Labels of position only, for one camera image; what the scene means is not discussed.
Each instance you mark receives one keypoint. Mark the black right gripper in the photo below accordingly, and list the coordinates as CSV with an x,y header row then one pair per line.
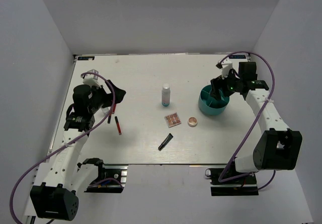
x,y
216,85

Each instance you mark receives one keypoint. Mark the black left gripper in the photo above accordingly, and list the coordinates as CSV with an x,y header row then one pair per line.
x,y
109,97

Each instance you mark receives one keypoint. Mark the dark red lip gloss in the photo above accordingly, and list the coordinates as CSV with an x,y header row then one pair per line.
x,y
113,109

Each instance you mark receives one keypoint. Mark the red lip gloss tube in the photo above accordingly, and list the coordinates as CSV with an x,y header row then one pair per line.
x,y
118,125

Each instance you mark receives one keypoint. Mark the white pink spray bottle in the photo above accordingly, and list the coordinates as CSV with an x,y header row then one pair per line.
x,y
166,93

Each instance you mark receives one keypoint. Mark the black squeeze tube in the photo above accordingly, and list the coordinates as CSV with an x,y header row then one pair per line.
x,y
165,142

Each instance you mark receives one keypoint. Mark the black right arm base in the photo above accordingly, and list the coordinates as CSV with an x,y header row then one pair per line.
x,y
244,186

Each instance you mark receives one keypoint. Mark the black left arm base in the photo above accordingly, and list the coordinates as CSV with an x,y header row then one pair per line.
x,y
109,178

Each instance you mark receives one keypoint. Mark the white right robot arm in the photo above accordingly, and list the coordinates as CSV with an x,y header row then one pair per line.
x,y
279,146

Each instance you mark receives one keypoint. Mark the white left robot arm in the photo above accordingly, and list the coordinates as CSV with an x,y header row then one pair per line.
x,y
56,196

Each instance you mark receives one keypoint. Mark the teal round organizer cup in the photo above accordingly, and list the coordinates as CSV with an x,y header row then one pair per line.
x,y
210,106

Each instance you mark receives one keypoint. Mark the round beige powder compact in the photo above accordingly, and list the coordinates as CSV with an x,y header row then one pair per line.
x,y
192,122

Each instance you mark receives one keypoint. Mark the orange eyeshadow palette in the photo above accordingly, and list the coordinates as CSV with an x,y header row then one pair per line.
x,y
172,120

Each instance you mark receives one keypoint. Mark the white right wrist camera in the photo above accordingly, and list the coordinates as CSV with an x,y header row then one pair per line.
x,y
225,68

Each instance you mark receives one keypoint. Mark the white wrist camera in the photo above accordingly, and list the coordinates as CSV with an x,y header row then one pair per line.
x,y
90,78
225,68

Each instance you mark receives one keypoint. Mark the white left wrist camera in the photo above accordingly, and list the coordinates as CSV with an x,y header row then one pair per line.
x,y
90,78

